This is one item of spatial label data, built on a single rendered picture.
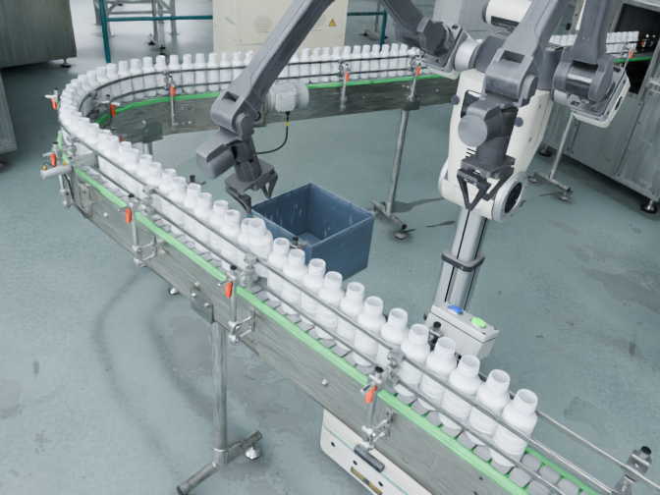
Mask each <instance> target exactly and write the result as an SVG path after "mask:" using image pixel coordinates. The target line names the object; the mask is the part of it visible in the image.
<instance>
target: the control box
mask: <svg viewBox="0 0 660 495"><path fill-rule="evenodd" d="M451 304H452V303H450V302H442V303H439V304H436V305H433V306H432V308H431V310H430V312H429V314H428V317H427V319H426V321H425V324H424V326H426V327H427V328H429V327H431V326H433V323H434V322H435V321H439V322H440V323H441V328H440V331H442V332H443V333H444V335H443V337H447V338H450V339H452V340H454V341H455V343H456V349H455V352H456V353H457V354H459V356H458V359H459V360H461V358H462V356H464V355H472V356H475V357H476V358H478V359H479V360H481V359H483V358H486V357H488V355H489V353H490V351H491V348H492V346H493V344H494V342H495V340H496V337H497V336H498V333H499V330H497V329H496V328H494V327H492V326H490V325H489V324H487V323H485V326H479V325H477V324H475V323H473V322H472V319H473V318H476V317H475V316H473V315H471V314H469V313H468V312H466V311H464V310H463V311H462V313H458V312H454V311H452V310H451V309H449V306H450V305H451Z"/></svg>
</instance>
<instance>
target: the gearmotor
mask: <svg viewBox="0 0 660 495"><path fill-rule="evenodd" d="M308 101H309V93H308V89H307V86H306V85H305V83H304V82H276V83H274V84H272V86H271V87H270V89H269V91H268V93H267V95H266V96H265V99H264V102H263V104H262V105H261V107H260V108H259V109H258V111H257V113H258V114H259V115H258V117H257V118H256V119H255V121H254V122H253V125H254V127H255V128H260V127H266V123H267V113H268V112H275V111H278V112H285V111H287V112H286V115H287V122H286V126H287V129H286V138H285V141H284V143H283V144H282V145H281V146H280V147H278V148H276V149H274V150H270V151H265V152H256V154H263V153H269V152H273V151H276V150H278V149H280V148H281V147H282V146H283V145H284V144H285V143H286V141H287V138H288V126H289V115H290V111H294V110H295V109H304V108H305V107H306V106H307V104H308Z"/></svg>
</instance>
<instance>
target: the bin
mask: <svg viewBox="0 0 660 495"><path fill-rule="evenodd" d="M247 218H251V219H255V218H260V219H262V220H263V221H264V223H265V226H266V230H268V231H270V232H271V234H272V237H273V242H274V241H275V240H276V239H278V238H284V239H287V240H288V241H289V243H290V242H291V241H292V240H293V239H292V237H298V238H299V244H301V243H303V242H305V241H307V242H308V245H307V246H305V247H302V251H304V256H305V258H304V260H305V262H304V263H306V264H307V265H309V263H310V261H311V260H313V259H315V258H317V259H322V260H323V261H324V262H325V273H324V274H325V275H326V274H327V273H328V272H332V271H334V272H338V273H340V274H341V275H342V282H343V281H345V280H347V279H349V278H350V277H352V276H354V275H356V274H357V273H359V272H360V271H361V270H363V269H365V268H367V264H368V258H369V251H370V245H371V238H372V232H373V225H374V218H376V215H375V214H373V213H371V212H369V211H367V210H365V209H363V208H361V207H359V206H357V205H356V204H354V203H352V202H350V201H348V200H346V199H344V198H342V197H340V196H338V195H336V194H334V193H332V192H329V191H328V190H326V189H324V188H322V187H321V186H319V185H317V184H315V183H313V182H310V183H307V184H305V185H302V186H299V187H297V188H294V189H292V190H289V191H287V192H283V193H280V194H277V195H275V196H272V197H271V199H268V198H267V199H265V200H263V201H261V202H258V203H255V204H253V205H252V206H251V215H249V214H248V213H247Z"/></svg>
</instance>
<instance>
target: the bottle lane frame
mask: <svg viewBox="0 0 660 495"><path fill-rule="evenodd" d="M76 171H77V178H78V179H79V180H80V182H81V184H82V185H84V186H85V187H87V188H88V192H89V198H90V199H92V200H93V201H94V202H95V204H92V205H91V212H92V216H89V215H88V214H87V213H86V212H84V211H83V210H82V212H83V213H84V214H85V216H86V219H88V220H89V221H90V222H91V223H93V224H94V225H95V226H96V227H98V228H99V229H100V230H101V231H103V232H104V233H105V234H106V235H108V236H109V237H110V238H111V239H113V240H114V241H115V242H116V243H118V244H119V245H120V246H121V247H123V248H124V249H125V250H127V251H128V252H129V253H130V254H132V255H133V256H135V252H134V251H133V250H132V247H133V245H134V240H133V231H132V223H127V219H126V213H125V211H123V212H120V213H118V212H117V209H118V208H121V207H124V206H127V205H126V203H125V202H123V201H122V200H121V199H120V198H119V197H117V196H115V195H114V193H111V192H109V191H108V190H107V189H105V188H104V187H102V186H101V185H102V184H101V185H99V184H98V183H97V182H95V180H93V179H92V178H91V177H90V176H88V175H86V174H85V173H84V172H82V171H80V170H79V169H78V170H76ZM136 215H137V231H138V240H139V245H140V246H141V247H144V246H146V245H149V244H150V243H151V235H150V234H153V235H154V236H155V244H153V245H152V246H154V247H155V248H156V255H157V256H153V257H152V258H150V259H149V260H146V261H145V262H144V265H145V266H147V267H148V268H149V269H150V270H152V271H153V272H154V273H155V274H157V275H158V276H159V277H160V278H162V279H163V280H164V281H165V282H167V283H168V284H169V285H170V286H172V287H173V288H174V289H175V290H177V291H178V292H179V293H180V294H182V295H183V296H184V297H185V298H187V299H188V300H189V301H191V287H193V286H195V287H196V288H198V289H200V290H201V291H202V292H203V293H205V294H206V295H207V296H209V297H210V300H211V302H212V304H213V320H214V321H216V322H217V323H218V324H219V325H221V326H222V327H223V328H224V329H226V330H227V331H228V332H229V333H230V327H229V326H228V323H229V321H230V298H227V297H226V292H225V286H223V287H221V288H218V287H217V284H218V283H220V282H222V281H224V280H226V274H224V273H222V272H221V271H220V270H218V268H219V267H220V266H219V267H214V266H213V265H211V264H210V263H209V261H206V260H204V259H203V258H202V257H201V255H197V254H196V253H195V252H193V249H189V248H188V247H186V246H185V244H182V243H180V242H179V241H178V240H177V238H173V237H172V236H171V235H169V233H170V232H169V233H166V232H165V231H164V230H162V227H158V226H157V225H155V224H154V222H151V221H150V220H148V219H147V217H148V216H147V217H144V216H143V215H141V214H140V212H136ZM152 246H150V247H146V248H144V249H143V252H142V259H144V258H147V257H149V256H152ZM256 294H257V293H256ZM256 294H252V293H250V292H249V291H247V290H246V287H242V286H237V320H238V321H239V322H241V321H242V320H244V319H246V318H248V317H249V307H250V306H251V307H252V308H254V318H252V319H251V321H253V322H254V331H253V332H252V331H251V332H249V333H248V334H246V335H244V336H243V337H242V338H241V341H240V342H242V343H243V344H244V345H245V346H247V347H248V348H249V349H250V350H252V351H253V352H254V353H255V354H257V355H258V356H259V357H260V358H262V359H263V360H264V361H266V362H267V363H268V364H269V365H271V366H272V367H273V368H274V369H276V370H277V371H278V372H279V373H281V374H282V375H283V376H284V377H286V378H287V379H288V380H289V381H291V382H292V383H293V384H294V385H296V386H297V387H298V388H299V389H301V390H302V391H303V392H304V393H306V394H307V395H308V396H309V397H311V398H312V399H313V400H314V401H315V402H316V403H317V404H318V405H320V406H321V407H322V408H323V409H325V410H327V411H328V412H329V413H331V414H332V415H333V416H335V417H336V418H337V419H338V420H340V421H341V422H342V423H343V424H345V425H346V426H347V427H348V428H350V429H351V431H352V432H354V433H355V434H356V435H357V436H359V437H360V438H361V439H362V434H363V433H362V432H361V430H362V428H363V426H364V424H365V418H366V413H367V407H368V403H367V402H366V400H365V397H366V394H365V395H362V394H361V393H360V390H361V389H362V388H363V387H365V386H366V385H367V378H368V375H364V374H362V373H361V372H360V371H358V370H357V366H358V364H357V365H355V366H351V365H350V364H349V363H347V362H346V361H344V357H345V356H343V357H338V356H337V355H336V354H334V353H333V352H332V351H331V350H332V349H333V348H334V347H335V346H334V347H332V348H330V349H327V348H326V347H325V346H323V345H322V344H320V343H319V341H320V340H321V339H322V338H321V339H319V340H315V339H313V338H312V337H311V336H309V335H308V332H309V331H310V330H308V331H306V332H304V331H303V330H302V329H301V328H299V327H298V326H297V324H298V323H296V324H294V323H292V322H291V321H289V320H288V319H287V318H286V316H287V315H289V314H287V315H285V316H283V315H281V314H280V313H278V312H277V311H276V308H277V307H275V308H271V307H270V306H269V305H267V304H266V303H265V302H266V301H267V300H266V301H264V302H263V301H261V300H260V299H259V298H257V297H256V296H255V295H256ZM398 394H399V393H397V394H395V395H392V394H390V393H389V392H388V391H386V390H385V389H383V390H382V391H381V392H378V397H377V402H376V407H375V413H374V418H373V422H372V425H373V426H374V427H375V426H376V425H377V424H378V423H380V422H381V421H382V420H383V419H385V417H384V415H385V411H386V408H388V409H390V410H391V411H392V412H393V416H392V421H391V422H390V421H389V420H388V421H387V423H388V424H389V425H390V430H389V434H388V435H386V434H385V435H384V436H382V437H381V438H380V439H379V440H377V441H376V442H375V443H374V445H373V446H374V449H375V450H376V451H377V452H379V453H380V454H381V455H382V456H384V457H385V458H386V459H387V460H389V461H390V462H391V463H392V464H394V465H395V466H396V467H397V468H399V469H400V470H401V471H403V472H404V473H405V474H406V475H408V476H409V477H410V478H411V479H413V480H414V481H415V482H416V483H418V484H419V485H420V486H421V487H423V488H424V489H425V490H426V491H428V492H429V493H430V494H431V495H530V494H529V493H528V492H527V491H526V490H527V487H528V484H527V485H526V486H525V487H523V488H521V487H519V486H518V485H516V484H515V483H514V482H513V481H512V480H511V479H509V474H510V471H508V472H507V473H506V474H502V473H501V472H499V471H498V470H497V469H495V468H494V467H492V466H491V462H492V461H493V459H491V460H489V461H488V462H485V461H484V460H482V459H481V458H480V457H478V456H477V455H475V454H474V453H473V451H474V449H475V448H476V447H473V448H472V449H470V450H468V449H467V448H466V447H464V446H463V445H462V444H460V443H459V442H458V441H457V440H458V438H459V436H460V434H459V435H458V436H456V437H455V438H452V437H450V436H449V435H448V434H446V433H445V432H443V431H442V430H441V428H442V426H443V423H442V424H441V425H439V426H435V425H434V424H432V423H431V422H430V421H428V420H427V419H426V416H427V415H428V413H426V414H425V415H420V414H418V413H417V412H415V411H414V410H413V409H411V406H412V404H413V403H411V404H409V405H406V404H404V403H403V402H401V401H400V400H399V399H397V395H398ZM527 452H530V453H532V454H533V455H534V456H535V457H537V458H538V459H540V460H541V461H542V464H541V466H540V468H539V469H541V468H542V467H544V466H545V465H548V466H550V467H551V468H553V469H555V470H556V471H558V472H559V473H560V474H561V475H560V478H559V480H558V482H559V481H560V480H561V479H563V478H564V477H567V478H568V479H569V480H571V481H572V482H574V483H575V484H577V485H578V486H579V491H578V494H580V493H581V492H582V491H583V490H586V491H587V492H589V493H590V494H592V495H599V494H597V493H596V492H594V491H593V490H591V489H590V488H588V487H587V486H586V485H584V484H583V483H581V482H580V481H578V480H577V479H575V478H574V477H572V476H571V475H569V474H568V473H566V472H565V471H563V470H562V469H560V468H559V467H557V466H555V465H554V464H552V463H551V462H549V461H548V460H546V459H545V458H543V457H542V456H540V455H539V454H537V453H536V452H535V451H533V450H532V449H530V448H529V447H527V446H526V447H525V450H524V452H523V454H522V455H525V454H526V453H527ZM578 494H577V495H578Z"/></svg>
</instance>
